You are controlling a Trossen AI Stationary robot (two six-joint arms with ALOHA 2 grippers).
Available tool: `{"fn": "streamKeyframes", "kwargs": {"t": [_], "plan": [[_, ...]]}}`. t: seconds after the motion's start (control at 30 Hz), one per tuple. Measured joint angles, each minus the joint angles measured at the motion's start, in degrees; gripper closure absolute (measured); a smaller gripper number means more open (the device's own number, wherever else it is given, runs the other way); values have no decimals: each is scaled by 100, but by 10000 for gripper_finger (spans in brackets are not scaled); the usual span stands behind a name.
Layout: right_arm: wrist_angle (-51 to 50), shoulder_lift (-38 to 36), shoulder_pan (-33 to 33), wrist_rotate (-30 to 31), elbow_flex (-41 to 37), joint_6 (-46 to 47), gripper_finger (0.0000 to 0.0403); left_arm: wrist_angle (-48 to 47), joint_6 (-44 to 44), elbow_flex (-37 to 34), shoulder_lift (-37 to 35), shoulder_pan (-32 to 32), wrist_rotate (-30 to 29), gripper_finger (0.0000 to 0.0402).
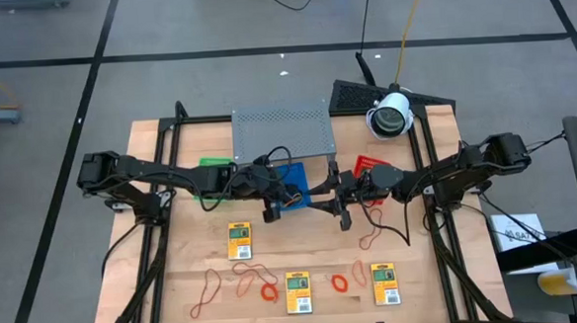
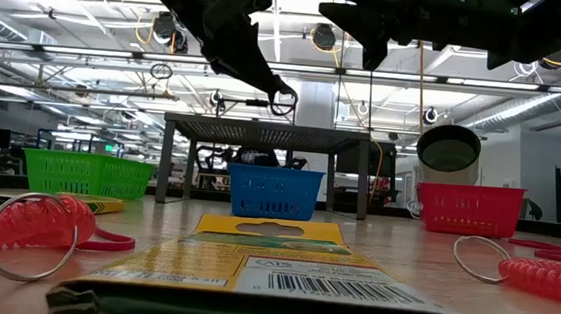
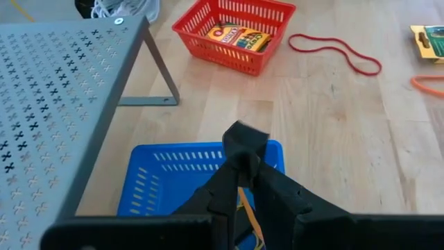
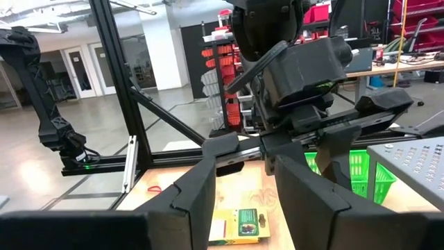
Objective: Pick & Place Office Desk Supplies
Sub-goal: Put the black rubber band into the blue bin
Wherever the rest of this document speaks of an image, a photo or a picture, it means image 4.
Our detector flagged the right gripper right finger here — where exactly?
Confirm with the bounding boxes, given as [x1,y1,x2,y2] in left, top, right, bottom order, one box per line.
[273,154,429,250]

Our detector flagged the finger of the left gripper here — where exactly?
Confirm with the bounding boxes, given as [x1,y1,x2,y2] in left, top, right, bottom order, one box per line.
[262,137,308,176]
[314,124,362,191]

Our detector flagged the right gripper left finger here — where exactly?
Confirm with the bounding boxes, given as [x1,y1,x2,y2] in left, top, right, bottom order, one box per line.
[135,154,218,250]

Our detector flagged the yellow green crayon box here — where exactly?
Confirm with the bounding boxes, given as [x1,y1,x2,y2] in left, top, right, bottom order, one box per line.
[207,207,271,247]

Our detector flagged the green plastic basket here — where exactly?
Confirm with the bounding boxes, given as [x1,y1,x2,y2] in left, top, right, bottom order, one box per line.
[304,149,398,206]

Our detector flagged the wooden workbench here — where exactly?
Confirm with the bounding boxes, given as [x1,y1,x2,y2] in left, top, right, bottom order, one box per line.
[345,58,444,101]

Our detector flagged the grey perforated metal shelf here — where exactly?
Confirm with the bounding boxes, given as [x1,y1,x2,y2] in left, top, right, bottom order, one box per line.
[366,136,444,213]

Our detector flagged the white light bar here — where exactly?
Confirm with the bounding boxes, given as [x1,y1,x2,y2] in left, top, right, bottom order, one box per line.
[121,135,139,194]

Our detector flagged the rack with red bins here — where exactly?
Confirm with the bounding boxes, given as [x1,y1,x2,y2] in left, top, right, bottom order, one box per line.
[199,8,250,138]

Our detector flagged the shelf with red bins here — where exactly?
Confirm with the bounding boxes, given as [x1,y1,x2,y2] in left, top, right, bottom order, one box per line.
[390,0,444,53]

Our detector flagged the white building column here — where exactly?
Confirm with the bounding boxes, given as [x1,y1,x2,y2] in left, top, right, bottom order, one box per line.
[138,3,190,91]

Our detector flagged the white double doors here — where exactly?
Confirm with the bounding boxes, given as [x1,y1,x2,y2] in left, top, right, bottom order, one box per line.
[60,41,117,100]

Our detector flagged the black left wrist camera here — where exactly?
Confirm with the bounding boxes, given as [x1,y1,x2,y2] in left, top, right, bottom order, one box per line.
[227,36,360,110]

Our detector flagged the yellow hanging cable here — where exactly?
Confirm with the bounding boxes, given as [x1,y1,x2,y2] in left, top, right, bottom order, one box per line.
[393,0,409,88]

